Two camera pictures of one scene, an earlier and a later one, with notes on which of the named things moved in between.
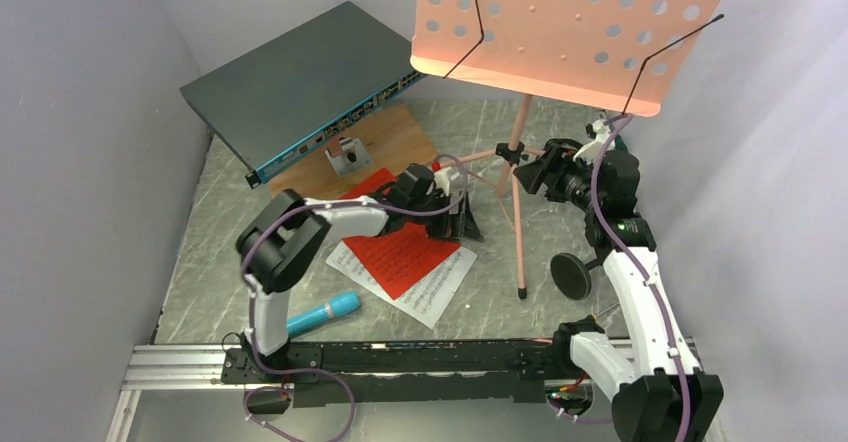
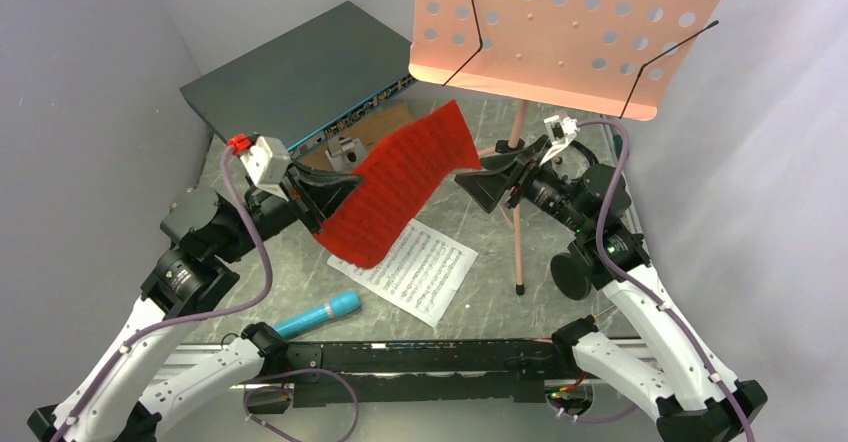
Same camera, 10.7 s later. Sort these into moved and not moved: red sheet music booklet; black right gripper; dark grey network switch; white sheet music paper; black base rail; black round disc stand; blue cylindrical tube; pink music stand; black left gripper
Moved: black right gripper; red sheet music booklet; black left gripper
Not moved: blue cylindrical tube; dark grey network switch; white sheet music paper; pink music stand; black base rail; black round disc stand
